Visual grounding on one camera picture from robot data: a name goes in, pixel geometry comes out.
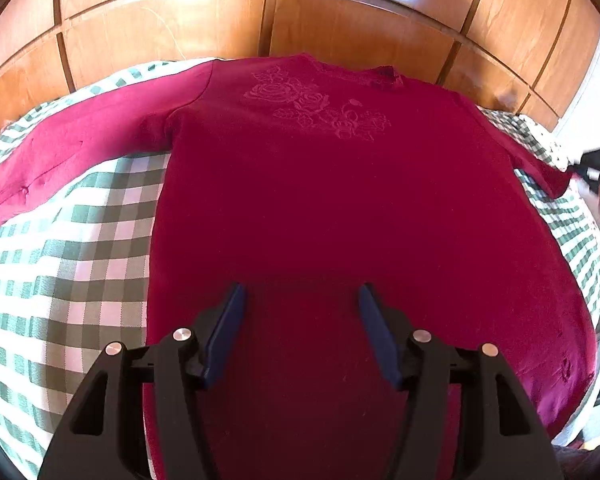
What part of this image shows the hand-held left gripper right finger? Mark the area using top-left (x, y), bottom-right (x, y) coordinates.
top-left (357, 282), bottom-right (563, 480)

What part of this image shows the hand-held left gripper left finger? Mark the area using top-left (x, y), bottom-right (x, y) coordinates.
top-left (37, 282), bottom-right (247, 480)

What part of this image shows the dark red floral sweater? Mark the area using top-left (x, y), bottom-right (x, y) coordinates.
top-left (0, 52), bottom-right (598, 480)

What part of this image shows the white floral bedsheet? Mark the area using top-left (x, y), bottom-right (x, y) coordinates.
top-left (522, 115), bottom-right (576, 173)

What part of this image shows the green white checked bedsheet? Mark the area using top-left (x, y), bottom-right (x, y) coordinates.
top-left (0, 57), bottom-right (600, 480)

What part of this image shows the wooden panelled headboard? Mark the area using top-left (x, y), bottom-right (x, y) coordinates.
top-left (0, 0), bottom-right (600, 146)

